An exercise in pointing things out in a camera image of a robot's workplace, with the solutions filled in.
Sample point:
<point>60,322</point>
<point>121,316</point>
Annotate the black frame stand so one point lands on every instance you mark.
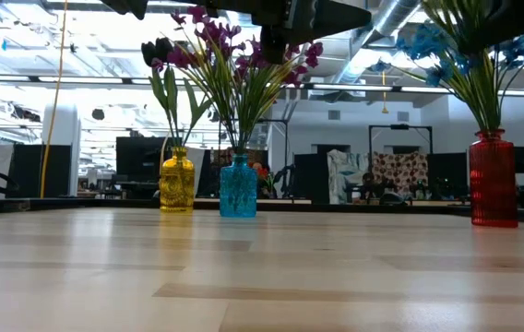
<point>400,126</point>

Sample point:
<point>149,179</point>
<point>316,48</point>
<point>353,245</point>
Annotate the blue glass vase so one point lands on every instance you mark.
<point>239,189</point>

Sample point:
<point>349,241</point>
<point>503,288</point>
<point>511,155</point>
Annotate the white and teal cloth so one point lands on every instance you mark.
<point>345,175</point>

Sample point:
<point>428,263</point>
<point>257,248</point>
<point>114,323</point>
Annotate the black partition panels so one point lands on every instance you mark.
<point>27,170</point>

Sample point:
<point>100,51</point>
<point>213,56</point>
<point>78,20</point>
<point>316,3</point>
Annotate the yellow glass vase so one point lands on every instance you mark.
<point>176,184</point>

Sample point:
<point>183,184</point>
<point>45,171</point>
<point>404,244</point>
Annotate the large black monitor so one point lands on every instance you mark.
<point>137,159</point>

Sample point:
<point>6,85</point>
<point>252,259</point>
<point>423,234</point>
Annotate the brown patterned quilt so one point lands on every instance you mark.
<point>402,170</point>

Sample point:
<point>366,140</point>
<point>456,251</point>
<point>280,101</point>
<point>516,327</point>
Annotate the purple artificial flower bunch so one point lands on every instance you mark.
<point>211,32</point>
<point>266,69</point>

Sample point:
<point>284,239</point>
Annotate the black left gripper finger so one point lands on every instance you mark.
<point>336,20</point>
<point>273,48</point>

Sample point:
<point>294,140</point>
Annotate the red glass vase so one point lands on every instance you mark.
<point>493,184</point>

